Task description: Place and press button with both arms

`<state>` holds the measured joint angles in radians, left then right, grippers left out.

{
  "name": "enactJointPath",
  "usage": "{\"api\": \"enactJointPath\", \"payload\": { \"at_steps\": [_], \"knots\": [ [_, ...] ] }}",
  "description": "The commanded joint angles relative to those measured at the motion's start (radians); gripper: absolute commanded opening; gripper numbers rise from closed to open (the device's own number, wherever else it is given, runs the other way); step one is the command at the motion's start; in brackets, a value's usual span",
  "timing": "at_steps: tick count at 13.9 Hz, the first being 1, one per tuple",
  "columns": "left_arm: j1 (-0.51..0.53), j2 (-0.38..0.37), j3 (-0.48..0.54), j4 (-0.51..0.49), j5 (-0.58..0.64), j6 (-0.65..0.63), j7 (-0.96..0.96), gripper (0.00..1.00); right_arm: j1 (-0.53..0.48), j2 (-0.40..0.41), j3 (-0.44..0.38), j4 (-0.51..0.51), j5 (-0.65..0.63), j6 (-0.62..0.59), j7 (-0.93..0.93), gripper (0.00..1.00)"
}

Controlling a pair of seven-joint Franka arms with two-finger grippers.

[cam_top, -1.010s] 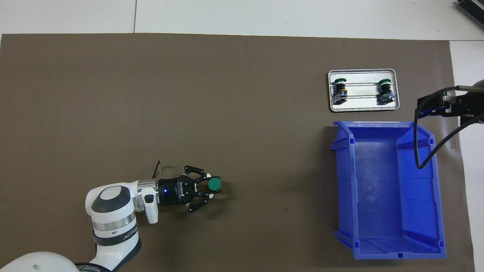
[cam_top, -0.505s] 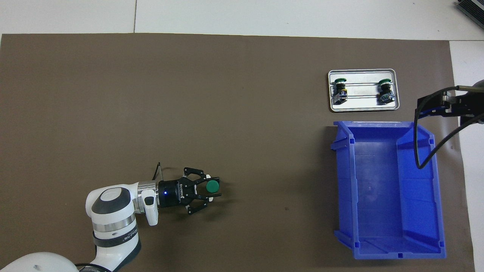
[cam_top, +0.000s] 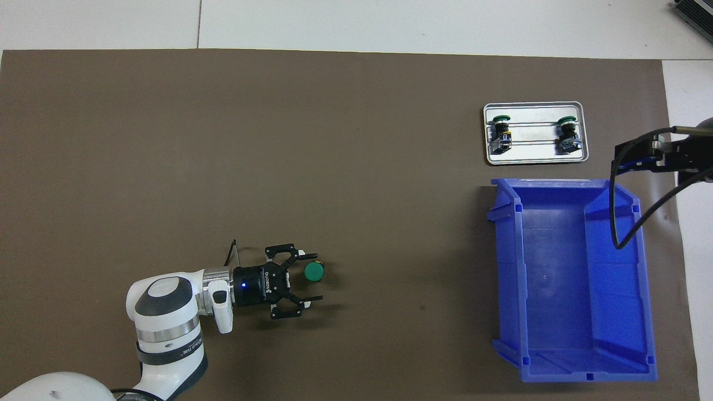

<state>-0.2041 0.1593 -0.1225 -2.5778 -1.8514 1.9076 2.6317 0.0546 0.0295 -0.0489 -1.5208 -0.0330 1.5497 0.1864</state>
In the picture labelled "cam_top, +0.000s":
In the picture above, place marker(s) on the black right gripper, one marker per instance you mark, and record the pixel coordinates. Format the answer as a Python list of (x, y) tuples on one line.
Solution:
[(693, 156)]

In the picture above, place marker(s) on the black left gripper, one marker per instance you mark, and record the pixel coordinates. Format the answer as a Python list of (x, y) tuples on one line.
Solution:
[(256, 287)]

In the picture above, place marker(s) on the green push button white base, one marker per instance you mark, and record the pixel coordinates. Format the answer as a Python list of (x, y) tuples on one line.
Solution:
[(313, 271)]

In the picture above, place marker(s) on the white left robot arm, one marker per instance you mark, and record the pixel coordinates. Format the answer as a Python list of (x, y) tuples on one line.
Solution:
[(167, 312)]

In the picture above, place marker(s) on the green push button blue base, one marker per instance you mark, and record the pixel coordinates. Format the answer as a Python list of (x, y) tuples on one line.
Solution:
[(567, 135)]

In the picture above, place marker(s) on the silver metal tray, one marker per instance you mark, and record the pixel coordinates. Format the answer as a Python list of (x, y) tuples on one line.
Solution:
[(535, 159)]

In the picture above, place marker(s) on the brown table mat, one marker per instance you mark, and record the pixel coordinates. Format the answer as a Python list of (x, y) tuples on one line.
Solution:
[(278, 167)]

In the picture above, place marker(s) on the blue plastic storage bin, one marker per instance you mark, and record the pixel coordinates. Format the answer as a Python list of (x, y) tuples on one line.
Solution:
[(557, 278)]

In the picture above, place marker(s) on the grey ribbed device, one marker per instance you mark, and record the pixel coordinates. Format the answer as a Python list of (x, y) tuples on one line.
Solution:
[(696, 14)]

